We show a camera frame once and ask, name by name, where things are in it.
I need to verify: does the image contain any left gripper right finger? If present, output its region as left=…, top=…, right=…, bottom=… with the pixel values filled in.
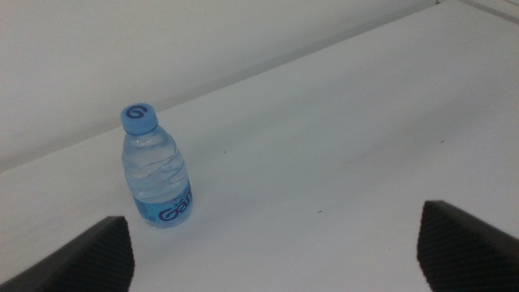
left=416, top=200, right=519, bottom=292

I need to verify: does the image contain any clear water bottle blue cap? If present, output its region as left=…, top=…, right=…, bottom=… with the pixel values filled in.
left=119, top=101, right=194, bottom=230

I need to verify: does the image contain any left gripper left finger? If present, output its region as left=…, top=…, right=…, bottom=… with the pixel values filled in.
left=0, top=215, right=135, bottom=292

